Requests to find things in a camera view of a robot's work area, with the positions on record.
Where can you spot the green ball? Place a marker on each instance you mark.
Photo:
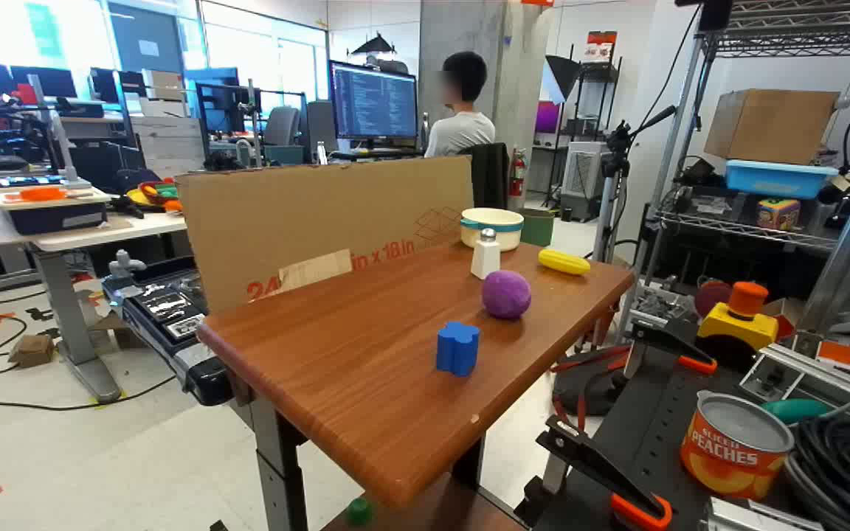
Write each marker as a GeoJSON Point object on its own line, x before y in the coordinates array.
{"type": "Point", "coordinates": [358, 511]}

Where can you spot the yellow orange toy block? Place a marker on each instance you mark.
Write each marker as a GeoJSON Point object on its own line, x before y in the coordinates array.
{"type": "Point", "coordinates": [740, 322]}

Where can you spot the large computer monitor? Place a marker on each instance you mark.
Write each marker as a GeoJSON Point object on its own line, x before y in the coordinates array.
{"type": "Point", "coordinates": [374, 105]}

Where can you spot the black metal rail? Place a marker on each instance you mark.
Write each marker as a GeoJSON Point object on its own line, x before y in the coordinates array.
{"type": "Point", "coordinates": [165, 315]}

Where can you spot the pile of colourful toys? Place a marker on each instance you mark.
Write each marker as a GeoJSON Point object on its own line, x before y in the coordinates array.
{"type": "Point", "coordinates": [156, 195]}

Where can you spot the blue cube block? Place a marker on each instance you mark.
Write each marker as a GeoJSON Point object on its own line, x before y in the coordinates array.
{"type": "Point", "coordinates": [457, 353]}

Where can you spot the blue plastic bin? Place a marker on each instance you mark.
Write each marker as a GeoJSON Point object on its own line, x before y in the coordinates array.
{"type": "Point", "coordinates": [781, 180]}

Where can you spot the orange peaches tin can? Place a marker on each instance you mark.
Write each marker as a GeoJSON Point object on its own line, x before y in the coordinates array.
{"type": "Point", "coordinates": [730, 459]}

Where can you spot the yellow toy corn cob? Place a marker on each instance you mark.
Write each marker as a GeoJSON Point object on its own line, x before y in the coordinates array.
{"type": "Point", "coordinates": [563, 260]}

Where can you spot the black office chair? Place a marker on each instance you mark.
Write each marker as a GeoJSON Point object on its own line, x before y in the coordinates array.
{"type": "Point", "coordinates": [488, 176]}

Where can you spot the red fire extinguisher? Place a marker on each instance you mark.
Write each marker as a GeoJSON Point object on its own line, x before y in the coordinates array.
{"type": "Point", "coordinates": [519, 176]}

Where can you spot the multicoloured puzzle cube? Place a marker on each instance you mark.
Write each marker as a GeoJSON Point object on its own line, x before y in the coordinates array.
{"type": "Point", "coordinates": [777, 214]}

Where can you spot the white bottle silver cap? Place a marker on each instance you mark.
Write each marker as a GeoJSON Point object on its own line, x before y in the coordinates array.
{"type": "Point", "coordinates": [486, 258]}

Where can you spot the brown cardboard box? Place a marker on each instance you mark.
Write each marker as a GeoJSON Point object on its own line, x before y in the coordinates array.
{"type": "Point", "coordinates": [768, 126]}

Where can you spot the purple ball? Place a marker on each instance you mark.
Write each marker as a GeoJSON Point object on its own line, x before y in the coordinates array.
{"type": "Point", "coordinates": [505, 295]}

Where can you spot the brown cardboard board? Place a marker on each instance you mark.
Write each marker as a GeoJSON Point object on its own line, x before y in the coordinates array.
{"type": "Point", "coordinates": [325, 211]}

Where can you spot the white toy figure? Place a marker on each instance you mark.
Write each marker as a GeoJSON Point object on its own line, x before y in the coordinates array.
{"type": "Point", "coordinates": [126, 267]}

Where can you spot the white desk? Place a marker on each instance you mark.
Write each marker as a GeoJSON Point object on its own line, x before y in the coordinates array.
{"type": "Point", "coordinates": [76, 325]}

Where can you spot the table leg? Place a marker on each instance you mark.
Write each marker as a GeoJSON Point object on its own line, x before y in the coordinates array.
{"type": "Point", "coordinates": [281, 472]}

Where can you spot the grey tray orange disc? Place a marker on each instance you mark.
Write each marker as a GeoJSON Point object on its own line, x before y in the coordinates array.
{"type": "Point", "coordinates": [47, 207]}

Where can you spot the person in white shirt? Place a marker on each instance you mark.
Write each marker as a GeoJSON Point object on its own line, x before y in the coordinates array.
{"type": "Point", "coordinates": [460, 127]}

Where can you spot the black camera tripod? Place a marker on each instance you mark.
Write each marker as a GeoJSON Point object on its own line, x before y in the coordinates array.
{"type": "Point", "coordinates": [609, 194]}

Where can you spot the cream bowl teal stripe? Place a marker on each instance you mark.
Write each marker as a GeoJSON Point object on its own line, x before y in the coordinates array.
{"type": "Point", "coordinates": [491, 225]}

